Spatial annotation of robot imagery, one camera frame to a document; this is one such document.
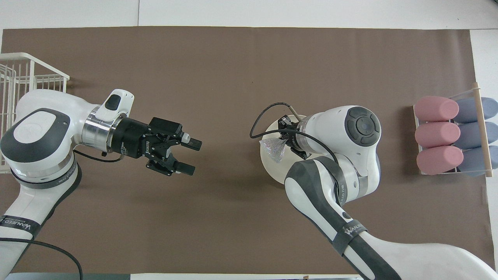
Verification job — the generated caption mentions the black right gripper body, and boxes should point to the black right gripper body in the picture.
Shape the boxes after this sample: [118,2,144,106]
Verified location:
[286,117,312,161]

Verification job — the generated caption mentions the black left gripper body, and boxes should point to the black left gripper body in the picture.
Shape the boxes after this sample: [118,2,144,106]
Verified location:
[113,117,165,161]

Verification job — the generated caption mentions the clear plastic bag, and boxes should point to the clear plastic bag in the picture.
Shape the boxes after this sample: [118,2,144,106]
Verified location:
[259,136,288,164]

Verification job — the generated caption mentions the cream round plate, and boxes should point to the cream round plate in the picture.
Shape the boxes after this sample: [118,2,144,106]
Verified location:
[260,118,298,186]

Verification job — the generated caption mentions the brown table mat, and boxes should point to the brown table mat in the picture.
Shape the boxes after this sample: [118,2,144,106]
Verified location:
[0,26,496,275]

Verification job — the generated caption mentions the blue cup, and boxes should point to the blue cup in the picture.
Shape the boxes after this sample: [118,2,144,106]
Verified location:
[455,121,498,149]
[454,97,498,123]
[457,145,498,178]

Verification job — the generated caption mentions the cup rack with wooden rod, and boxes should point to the cup rack with wooden rod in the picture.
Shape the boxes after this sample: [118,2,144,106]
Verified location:
[412,82,495,179]

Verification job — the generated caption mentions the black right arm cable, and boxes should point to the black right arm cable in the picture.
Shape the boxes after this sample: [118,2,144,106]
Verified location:
[249,102,340,165]

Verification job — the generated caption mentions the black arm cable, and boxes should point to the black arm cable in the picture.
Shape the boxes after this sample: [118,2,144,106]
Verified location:
[249,102,340,165]
[0,149,126,280]

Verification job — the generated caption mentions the white wire rack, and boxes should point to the white wire rack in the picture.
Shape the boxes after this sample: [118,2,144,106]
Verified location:
[0,52,70,174]

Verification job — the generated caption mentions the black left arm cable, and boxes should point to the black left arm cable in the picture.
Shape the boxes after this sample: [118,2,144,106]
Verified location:
[0,149,126,280]

